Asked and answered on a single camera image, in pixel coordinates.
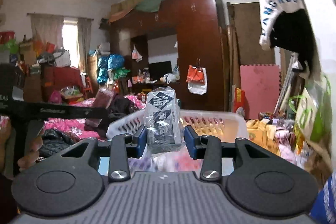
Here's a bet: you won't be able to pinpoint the red covered furniture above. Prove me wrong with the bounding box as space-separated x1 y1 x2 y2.
41 65 83 102

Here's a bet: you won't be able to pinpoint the blue plastic bag stack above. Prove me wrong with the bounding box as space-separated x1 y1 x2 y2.
97 54 130 85

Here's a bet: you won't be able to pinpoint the yellow patterned blanket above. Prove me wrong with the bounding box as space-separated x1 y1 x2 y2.
246 119 280 156

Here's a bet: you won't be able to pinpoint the pink foam mat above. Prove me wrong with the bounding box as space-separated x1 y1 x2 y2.
240 64 281 120

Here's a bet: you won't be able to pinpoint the dark red wooden wardrobe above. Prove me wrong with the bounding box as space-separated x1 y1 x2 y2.
109 0 230 111

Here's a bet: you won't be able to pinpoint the green white tote bag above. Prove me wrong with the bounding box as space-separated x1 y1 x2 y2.
288 74 333 143

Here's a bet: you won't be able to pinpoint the person's left hand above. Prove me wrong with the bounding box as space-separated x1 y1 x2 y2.
18 130 44 172

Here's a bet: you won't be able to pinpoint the dark maroon package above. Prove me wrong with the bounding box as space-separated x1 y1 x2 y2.
85 88 116 128

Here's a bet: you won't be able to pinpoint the orange white shopping bag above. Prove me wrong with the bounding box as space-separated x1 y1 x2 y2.
186 59 207 96

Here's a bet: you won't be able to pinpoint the black white packaged box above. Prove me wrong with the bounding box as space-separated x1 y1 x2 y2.
143 86 184 155

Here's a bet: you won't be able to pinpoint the black television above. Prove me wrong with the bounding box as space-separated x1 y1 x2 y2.
148 61 172 80

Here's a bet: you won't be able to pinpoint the window curtains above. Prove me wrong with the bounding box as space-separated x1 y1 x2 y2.
27 12 93 72

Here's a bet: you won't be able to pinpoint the white plastic laundry basket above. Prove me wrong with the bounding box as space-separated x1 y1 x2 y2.
106 110 249 143

